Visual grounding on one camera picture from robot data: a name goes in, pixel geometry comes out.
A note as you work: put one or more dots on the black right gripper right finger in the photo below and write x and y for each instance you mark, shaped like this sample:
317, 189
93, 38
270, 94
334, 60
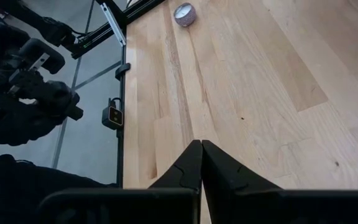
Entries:
228, 186

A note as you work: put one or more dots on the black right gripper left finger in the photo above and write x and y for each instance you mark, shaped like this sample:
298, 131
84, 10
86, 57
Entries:
182, 174

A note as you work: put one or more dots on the pink patterned candle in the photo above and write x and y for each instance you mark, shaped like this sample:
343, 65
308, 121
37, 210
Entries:
184, 14

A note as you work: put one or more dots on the black plastic clip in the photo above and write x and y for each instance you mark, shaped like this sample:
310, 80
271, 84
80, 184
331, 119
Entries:
122, 70

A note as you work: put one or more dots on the black table-level camera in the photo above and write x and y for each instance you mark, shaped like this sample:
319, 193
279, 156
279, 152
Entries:
112, 115

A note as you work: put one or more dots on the silver corner bracket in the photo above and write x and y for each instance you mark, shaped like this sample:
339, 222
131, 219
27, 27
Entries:
113, 26

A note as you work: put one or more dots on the black frame post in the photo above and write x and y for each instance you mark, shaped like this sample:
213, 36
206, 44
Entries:
118, 12

